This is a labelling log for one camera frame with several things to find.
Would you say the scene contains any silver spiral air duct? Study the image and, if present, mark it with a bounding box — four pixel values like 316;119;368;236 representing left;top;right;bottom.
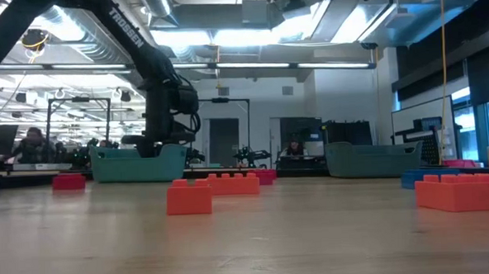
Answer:
141;0;179;29

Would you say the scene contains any black pegboard rack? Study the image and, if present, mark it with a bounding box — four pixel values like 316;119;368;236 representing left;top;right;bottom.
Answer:
390;116;449;168

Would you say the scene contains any white barrel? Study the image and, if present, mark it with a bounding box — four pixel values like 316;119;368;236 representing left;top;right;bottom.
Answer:
308;139;325;158

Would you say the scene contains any small orange toy brick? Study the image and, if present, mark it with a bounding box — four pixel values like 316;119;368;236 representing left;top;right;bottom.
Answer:
164;177;214;217

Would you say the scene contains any yellow ceiling cable reel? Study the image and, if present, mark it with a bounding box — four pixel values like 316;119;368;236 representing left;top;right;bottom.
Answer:
20;27;51;53

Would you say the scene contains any white tray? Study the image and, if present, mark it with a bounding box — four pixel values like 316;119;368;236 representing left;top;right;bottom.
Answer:
12;161;73;172

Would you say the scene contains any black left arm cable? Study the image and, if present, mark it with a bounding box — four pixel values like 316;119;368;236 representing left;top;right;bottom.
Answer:
175;72;203;136

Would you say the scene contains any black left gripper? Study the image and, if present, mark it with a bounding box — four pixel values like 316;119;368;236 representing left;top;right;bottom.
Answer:
118;79;197;160

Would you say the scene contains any linear ceiling light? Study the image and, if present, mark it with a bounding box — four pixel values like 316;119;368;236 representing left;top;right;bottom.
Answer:
170;62;209;71
215;59;291;72
297;59;371;73
0;62;46;73
50;61;127;73

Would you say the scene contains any grey-blue plastic bin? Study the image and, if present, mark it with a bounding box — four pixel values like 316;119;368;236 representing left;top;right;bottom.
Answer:
323;137;425;181

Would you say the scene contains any pink toy brick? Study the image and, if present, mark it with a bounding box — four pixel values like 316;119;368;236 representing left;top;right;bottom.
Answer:
441;158;481;171

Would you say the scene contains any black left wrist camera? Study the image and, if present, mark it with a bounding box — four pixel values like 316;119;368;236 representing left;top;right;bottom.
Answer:
170;83;202;117

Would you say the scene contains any teal plastic bin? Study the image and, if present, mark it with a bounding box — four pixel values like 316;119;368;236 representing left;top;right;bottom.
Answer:
88;142;189;186

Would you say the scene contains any whiteboard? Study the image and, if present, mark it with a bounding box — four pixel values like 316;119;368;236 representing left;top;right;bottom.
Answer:
390;95;457;163

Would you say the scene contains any red toy brick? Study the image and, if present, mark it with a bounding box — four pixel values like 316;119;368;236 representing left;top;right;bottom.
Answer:
50;172;88;192
254;168;278;187

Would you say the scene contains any grey rectangular duct box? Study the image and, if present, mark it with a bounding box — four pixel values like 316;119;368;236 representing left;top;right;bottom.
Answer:
241;0;274;26

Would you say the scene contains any long orange toy brick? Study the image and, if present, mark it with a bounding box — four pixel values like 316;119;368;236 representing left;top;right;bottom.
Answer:
194;171;261;198

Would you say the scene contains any blue toy brick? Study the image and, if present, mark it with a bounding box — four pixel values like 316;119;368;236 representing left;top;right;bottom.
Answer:
401;166;465;191

